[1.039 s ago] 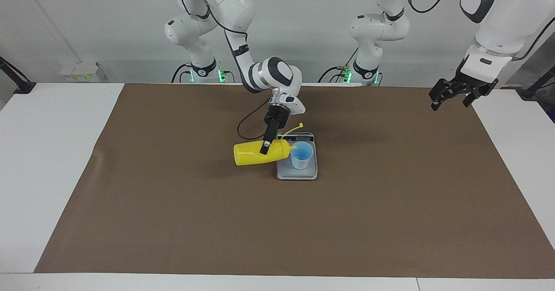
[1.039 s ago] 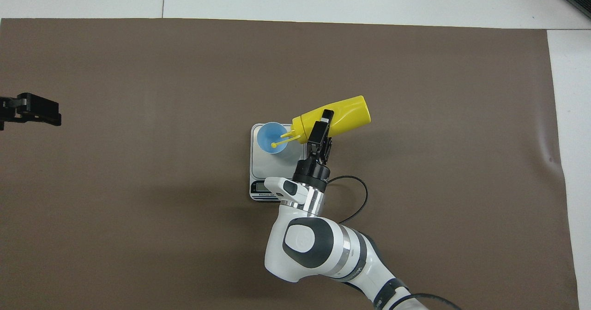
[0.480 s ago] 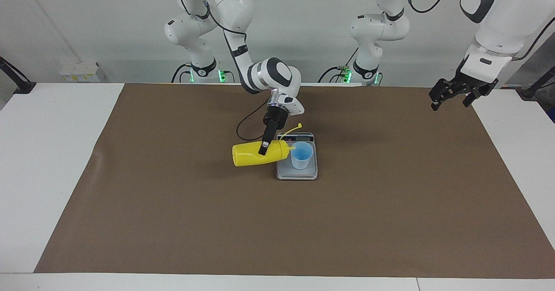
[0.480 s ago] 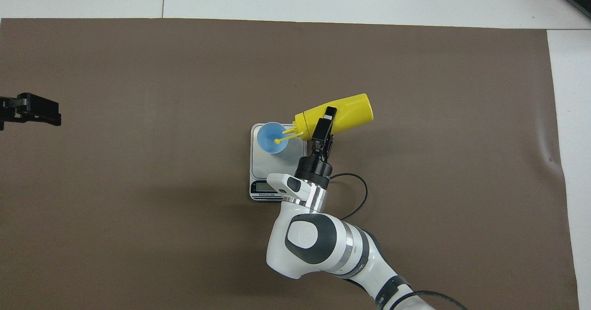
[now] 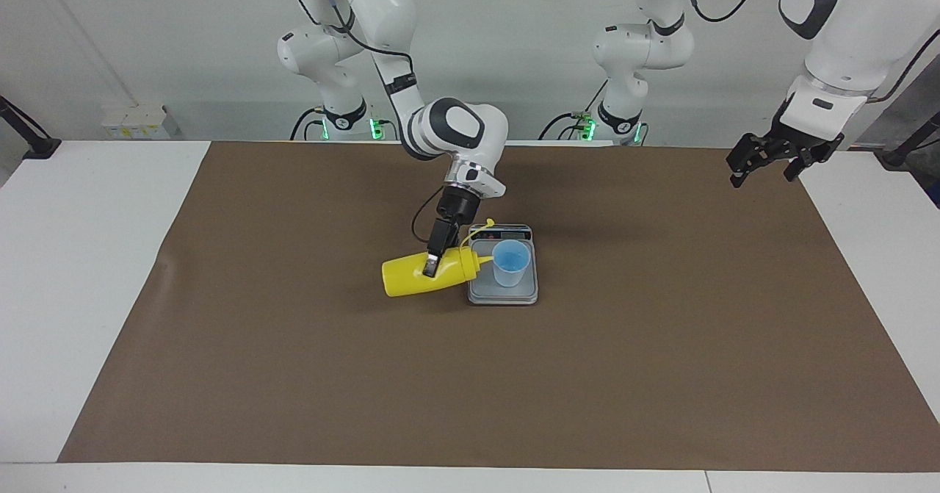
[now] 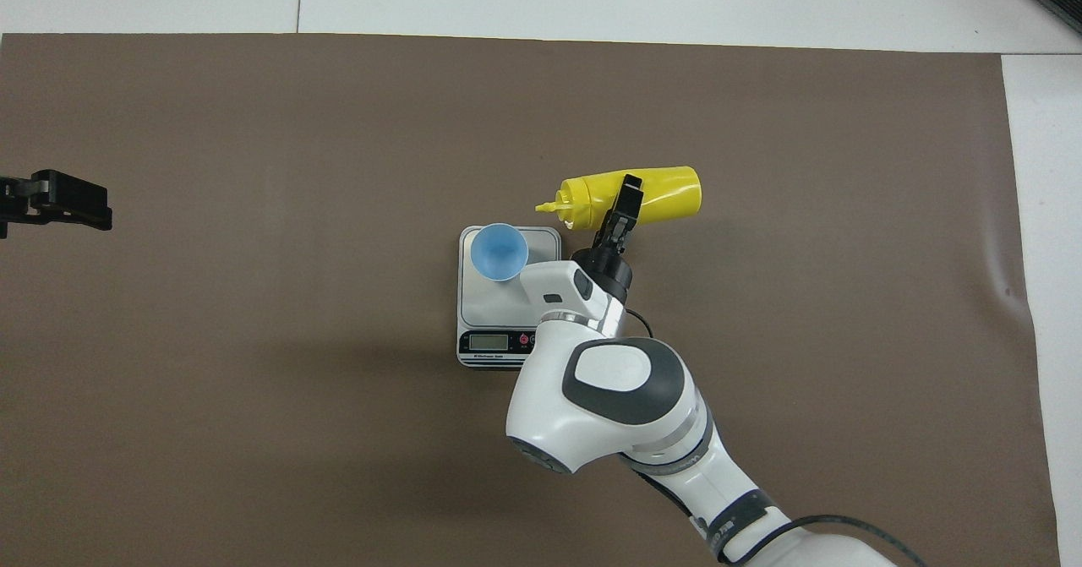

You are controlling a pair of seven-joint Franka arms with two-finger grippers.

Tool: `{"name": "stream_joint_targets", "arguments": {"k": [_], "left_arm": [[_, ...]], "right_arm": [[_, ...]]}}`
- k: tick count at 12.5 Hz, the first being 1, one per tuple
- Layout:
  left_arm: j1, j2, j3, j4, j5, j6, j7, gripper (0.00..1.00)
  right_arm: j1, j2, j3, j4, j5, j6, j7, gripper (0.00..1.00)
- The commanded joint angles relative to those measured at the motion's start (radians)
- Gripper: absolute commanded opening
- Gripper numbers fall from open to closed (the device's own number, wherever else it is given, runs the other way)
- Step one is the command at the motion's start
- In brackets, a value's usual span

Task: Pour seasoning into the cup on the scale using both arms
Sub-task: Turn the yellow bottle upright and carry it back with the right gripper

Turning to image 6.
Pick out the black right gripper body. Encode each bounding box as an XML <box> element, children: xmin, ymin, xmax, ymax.
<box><xmin>571</xmin><ymin>242</ymin><xmax>634</xmax><ymax>305</ymax></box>

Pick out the yellow squeeze bottle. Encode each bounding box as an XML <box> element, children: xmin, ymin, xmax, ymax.
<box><xmin>535</xmin><ymin>166</ymin><xmax>702</xmax><ymax>232</ymax></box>

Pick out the light blue plastic cup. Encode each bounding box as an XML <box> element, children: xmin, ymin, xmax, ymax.
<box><xmin>470</xmin><ymin>223</ymin><xmax>530</xmax><ymax>283</ymax></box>

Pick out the silver digital kitchen scale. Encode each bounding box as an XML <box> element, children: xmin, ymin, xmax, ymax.
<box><xmin>456</xmin><ymin>226</ymin><xmax>562</xmax><ymax>370</ymax></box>

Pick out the brown paper mat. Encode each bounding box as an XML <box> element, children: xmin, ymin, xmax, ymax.
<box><xmin>0</xmin><ymin>33</ymin><xmax>1062</xmax><ymax>567</ymax></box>

